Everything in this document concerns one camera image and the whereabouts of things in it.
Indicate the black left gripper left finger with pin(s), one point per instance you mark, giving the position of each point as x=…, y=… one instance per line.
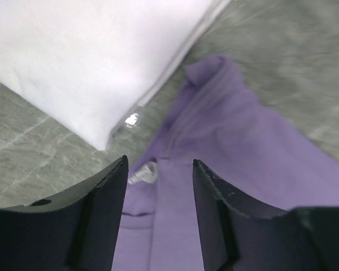
x=75, y=229

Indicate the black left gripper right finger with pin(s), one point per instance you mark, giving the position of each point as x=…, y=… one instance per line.
x=239, y=232

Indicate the purple t shirt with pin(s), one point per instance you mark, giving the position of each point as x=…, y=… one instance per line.
x=216, y=119

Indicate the folded white t shirt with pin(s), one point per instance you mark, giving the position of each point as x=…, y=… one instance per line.
x=89, y=64

